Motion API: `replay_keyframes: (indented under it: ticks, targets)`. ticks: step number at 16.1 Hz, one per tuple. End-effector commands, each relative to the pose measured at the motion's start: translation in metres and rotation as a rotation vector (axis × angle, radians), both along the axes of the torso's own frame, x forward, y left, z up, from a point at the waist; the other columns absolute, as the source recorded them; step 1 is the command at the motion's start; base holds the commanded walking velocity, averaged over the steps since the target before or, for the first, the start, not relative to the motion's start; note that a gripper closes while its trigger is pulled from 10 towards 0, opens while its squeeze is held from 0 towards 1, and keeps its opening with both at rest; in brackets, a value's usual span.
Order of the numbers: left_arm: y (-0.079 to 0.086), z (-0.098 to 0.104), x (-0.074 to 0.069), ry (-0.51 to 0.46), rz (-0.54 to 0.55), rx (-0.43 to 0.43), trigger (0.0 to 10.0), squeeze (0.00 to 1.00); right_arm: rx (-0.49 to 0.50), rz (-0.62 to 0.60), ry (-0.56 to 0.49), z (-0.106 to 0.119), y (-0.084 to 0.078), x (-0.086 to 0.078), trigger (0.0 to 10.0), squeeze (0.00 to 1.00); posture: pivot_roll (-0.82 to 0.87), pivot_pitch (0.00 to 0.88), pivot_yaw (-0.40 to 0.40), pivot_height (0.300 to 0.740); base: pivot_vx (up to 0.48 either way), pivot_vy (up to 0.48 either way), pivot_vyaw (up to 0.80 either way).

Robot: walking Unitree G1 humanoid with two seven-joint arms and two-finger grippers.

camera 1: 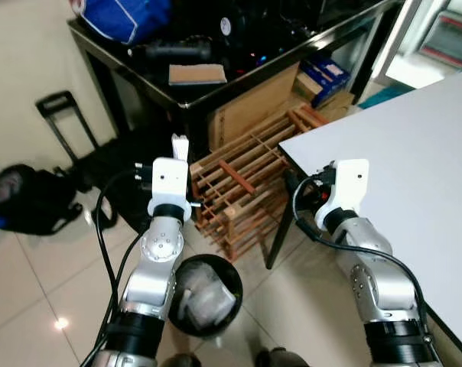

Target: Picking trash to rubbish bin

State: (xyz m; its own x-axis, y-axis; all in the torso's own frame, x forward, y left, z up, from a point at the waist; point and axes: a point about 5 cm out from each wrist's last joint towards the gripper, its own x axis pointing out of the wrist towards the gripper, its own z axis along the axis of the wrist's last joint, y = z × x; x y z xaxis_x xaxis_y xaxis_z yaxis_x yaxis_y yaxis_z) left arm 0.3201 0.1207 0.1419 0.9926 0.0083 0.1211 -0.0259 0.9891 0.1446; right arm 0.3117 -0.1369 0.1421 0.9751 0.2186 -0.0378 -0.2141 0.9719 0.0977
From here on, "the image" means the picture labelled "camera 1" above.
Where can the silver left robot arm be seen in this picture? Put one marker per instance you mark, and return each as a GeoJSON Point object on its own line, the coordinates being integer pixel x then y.
{"type": "Point", "coordinates": [158, 252]}

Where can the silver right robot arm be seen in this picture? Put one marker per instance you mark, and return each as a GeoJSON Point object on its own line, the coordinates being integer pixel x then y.
{"type": "Point", "coordinates": [376, 283]}

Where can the round black rubbish bin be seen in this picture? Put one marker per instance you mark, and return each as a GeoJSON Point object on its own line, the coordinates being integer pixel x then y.
{"type": "Point", "coordinates": [235, 294]}

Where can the wooden slatted rack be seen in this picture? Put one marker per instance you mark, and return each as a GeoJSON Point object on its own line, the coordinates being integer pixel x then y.
{"type": "Point", "coordinates": [246, 191]}

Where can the small tan cardboard box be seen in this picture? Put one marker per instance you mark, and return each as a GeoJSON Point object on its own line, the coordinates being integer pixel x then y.
{"type": "Point", "coordinates": [334, 105]}

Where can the large brown cardboard box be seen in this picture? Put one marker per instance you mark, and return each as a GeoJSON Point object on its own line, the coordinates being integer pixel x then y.
{"type": "Point", "coordinates": [250, 111]}

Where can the blue printed box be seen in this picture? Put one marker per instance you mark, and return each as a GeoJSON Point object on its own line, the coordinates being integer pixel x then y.
{"type": "Point", "coordinates": [326, 73]}

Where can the black computer with fan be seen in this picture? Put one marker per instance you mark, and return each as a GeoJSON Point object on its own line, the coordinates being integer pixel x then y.
{"type": "Point", "coordinates": [292, 30]}

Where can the grey plastic bag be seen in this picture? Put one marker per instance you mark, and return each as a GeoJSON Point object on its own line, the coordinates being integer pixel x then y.
{"type": "Point", "coordinates": [204, 302]}

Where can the flat brown block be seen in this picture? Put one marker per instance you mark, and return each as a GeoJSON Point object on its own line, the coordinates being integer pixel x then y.
{"type": "Point", "coordinates": [196, 74]}

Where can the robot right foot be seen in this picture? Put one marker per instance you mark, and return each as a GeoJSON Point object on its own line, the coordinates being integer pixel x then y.
{"type": "Point", "coordinates": [281, 359]}

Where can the black cylinder tool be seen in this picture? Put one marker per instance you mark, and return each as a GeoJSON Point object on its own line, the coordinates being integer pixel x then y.
{"type": "Point", "coordinates": [177, 51]}

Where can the black luggage trolley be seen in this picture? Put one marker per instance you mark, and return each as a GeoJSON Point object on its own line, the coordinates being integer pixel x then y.
{"type": "Point", "coordinates": [108, 153]}

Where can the black side table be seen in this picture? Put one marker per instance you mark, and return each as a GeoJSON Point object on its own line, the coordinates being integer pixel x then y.
{"type": "Point", "coordinates": [139, 73]}

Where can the blue fabric bag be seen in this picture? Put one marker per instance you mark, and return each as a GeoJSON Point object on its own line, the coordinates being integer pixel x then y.
{"type": "Point", "coordinates": [124, 19]}

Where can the black backpack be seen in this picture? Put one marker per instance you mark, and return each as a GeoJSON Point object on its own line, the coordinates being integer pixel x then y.
{"type": "Point", "coordinates": [32, 202]}

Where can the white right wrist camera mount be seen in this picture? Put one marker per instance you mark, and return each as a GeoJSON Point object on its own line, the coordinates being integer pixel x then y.
{"type": "Point", "coordinates": [352, 180]}

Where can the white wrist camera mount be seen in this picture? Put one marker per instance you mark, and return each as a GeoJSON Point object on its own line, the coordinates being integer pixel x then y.
{"type": "Point", "coordinates": [170, 180]}
{"type": "Point", "coordinates": [352, 180]}

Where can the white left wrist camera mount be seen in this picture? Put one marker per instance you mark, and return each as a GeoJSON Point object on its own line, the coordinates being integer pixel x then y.
{"type": "Point", "coordinates": [170, 180]}

